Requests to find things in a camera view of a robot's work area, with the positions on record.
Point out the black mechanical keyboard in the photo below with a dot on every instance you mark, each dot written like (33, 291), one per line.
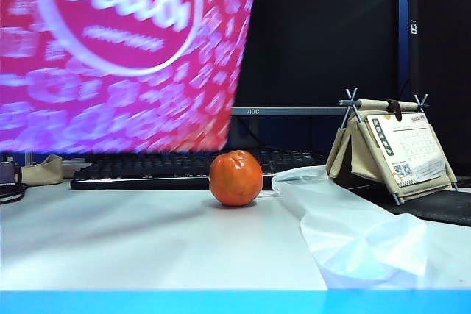
(147, 170)

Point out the white calendar card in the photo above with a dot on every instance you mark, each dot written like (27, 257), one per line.
(412, 148)

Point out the black AOC monitor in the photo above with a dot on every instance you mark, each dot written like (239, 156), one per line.
(312, 34)

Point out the glossy orange fruit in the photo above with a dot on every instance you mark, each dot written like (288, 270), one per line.
(236, 179)

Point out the beige tent-shaped calendar stand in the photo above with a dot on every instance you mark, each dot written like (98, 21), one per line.
(362, 152)

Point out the red Trudi paper bag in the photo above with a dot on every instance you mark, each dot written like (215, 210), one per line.
(110, 53)

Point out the black mouse pad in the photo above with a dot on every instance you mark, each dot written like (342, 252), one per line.
(434, 205)

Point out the black HSD monitor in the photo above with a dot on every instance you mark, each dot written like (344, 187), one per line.
(441, 53)

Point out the beige fabric pouch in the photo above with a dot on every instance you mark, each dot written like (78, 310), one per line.
(42, 172)

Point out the white plastic bag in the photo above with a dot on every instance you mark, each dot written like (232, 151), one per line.
(349, 233)

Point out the grey metal box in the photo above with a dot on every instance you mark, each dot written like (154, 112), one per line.
(9, 174)

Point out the white power strip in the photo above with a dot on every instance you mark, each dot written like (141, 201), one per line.
(75, 167)

